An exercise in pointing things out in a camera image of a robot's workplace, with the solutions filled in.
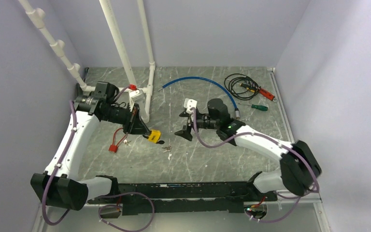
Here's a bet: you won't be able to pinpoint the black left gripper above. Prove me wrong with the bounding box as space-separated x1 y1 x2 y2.
102 102 150 135

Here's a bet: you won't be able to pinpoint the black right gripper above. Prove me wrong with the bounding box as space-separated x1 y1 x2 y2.
174 110 219 142

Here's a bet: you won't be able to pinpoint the yellow padlock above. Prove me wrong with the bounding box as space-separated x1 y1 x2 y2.
143 129 165 145

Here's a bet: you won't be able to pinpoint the keys of yellow padlock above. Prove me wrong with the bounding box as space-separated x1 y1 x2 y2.
162 145 172 153

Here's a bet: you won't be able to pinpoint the red cable padlock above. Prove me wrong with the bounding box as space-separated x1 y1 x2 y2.
108 127 128 153

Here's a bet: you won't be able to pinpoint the blue cable lock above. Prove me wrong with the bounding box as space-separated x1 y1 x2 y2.
157 76 241 119

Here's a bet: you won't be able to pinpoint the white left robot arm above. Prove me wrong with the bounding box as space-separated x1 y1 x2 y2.
30 82 152 211

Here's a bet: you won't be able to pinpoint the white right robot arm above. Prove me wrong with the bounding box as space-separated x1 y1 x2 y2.
175 98 322 201

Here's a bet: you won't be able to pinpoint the yellow black screwdriver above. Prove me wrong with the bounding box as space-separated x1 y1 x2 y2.
239 83 260 94

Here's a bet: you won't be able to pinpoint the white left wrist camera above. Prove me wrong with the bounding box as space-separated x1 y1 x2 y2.
129 84 144 110

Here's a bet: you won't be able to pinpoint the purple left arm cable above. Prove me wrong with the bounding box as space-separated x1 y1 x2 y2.
41 85 156 232

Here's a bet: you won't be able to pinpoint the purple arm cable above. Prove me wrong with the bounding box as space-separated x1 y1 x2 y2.
41 85 156 232
190 107 321 224

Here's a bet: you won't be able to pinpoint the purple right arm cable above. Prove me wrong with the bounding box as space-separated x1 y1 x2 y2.
190 107 321 224

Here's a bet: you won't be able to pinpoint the black coiled cable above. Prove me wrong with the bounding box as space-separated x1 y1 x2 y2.
224 73 260 99

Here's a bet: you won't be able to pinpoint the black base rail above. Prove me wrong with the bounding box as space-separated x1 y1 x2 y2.
88 181 277 216

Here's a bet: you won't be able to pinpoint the green handled screwdriver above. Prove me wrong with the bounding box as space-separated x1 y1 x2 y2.
239 103 269 112

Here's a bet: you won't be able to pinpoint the red handled wrench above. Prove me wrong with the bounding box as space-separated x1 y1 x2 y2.
259 88 278 102

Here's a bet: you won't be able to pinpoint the white PVC pipe frame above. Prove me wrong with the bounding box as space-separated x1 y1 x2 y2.
18 0 157 124

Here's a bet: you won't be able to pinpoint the aluminium extrusion frame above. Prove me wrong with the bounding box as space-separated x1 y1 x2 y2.
37 181 331 232

